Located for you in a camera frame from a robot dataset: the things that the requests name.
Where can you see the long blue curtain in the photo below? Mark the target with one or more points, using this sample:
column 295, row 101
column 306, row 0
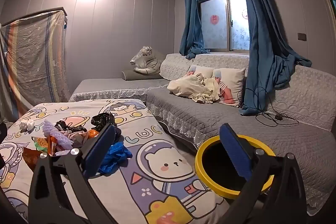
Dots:
column 260, row 43

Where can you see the dark wall socket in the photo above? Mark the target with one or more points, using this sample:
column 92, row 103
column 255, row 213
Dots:
column 302, row 37

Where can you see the blue plastic bag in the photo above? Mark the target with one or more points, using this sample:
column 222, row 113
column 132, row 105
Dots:
column 118, row 154

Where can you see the cartoon printed blanket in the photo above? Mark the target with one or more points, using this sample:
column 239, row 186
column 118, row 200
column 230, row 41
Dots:
column 136, row 197

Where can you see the grey quilted sofa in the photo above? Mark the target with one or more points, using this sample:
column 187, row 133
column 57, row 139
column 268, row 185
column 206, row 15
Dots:
column 210, row 113

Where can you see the yellow rimmed trash bin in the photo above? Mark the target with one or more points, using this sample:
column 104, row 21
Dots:
column 199, row 161

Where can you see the red window sticker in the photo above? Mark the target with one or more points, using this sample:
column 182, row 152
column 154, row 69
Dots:
column 214, row 19

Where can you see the orange brown snack wrapper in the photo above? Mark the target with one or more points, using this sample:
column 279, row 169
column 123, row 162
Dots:
column 31, row 159

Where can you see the black plastic bag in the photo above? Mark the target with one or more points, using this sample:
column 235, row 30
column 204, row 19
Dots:
column 103, row 120

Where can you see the white tissue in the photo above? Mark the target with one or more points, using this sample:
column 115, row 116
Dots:
column 26, row 124

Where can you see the large baby print pillow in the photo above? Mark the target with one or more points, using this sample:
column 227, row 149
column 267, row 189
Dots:
column 233, row 79

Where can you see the small baby print pillow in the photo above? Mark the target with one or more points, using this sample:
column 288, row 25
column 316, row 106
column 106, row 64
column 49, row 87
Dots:
column 203, row 71

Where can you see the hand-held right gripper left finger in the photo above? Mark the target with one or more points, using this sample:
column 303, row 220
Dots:
column 101, row 148

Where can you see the beige paper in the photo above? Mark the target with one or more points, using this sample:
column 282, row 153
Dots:
column 76, row 138

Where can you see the striped bed sheet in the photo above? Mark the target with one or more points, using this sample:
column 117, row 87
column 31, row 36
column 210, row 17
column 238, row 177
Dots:
column 34, row 56

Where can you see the lilac foam net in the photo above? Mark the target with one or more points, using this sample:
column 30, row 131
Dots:
column 57, row 134

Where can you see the white tiger plush toy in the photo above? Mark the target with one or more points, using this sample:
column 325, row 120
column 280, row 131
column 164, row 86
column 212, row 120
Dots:
column 149, row 61

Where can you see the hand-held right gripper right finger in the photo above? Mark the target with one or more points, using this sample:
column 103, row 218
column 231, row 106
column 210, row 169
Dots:
column 232, row 146

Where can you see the frosted glass window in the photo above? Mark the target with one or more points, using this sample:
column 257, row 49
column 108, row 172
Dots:
column 218, row 35

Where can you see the short blue curtain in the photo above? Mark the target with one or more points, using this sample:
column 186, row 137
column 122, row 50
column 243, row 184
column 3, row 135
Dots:
column 190, row 16

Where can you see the beige clothes pile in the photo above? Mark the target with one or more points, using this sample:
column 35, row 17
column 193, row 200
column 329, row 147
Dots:
column 186, row 86

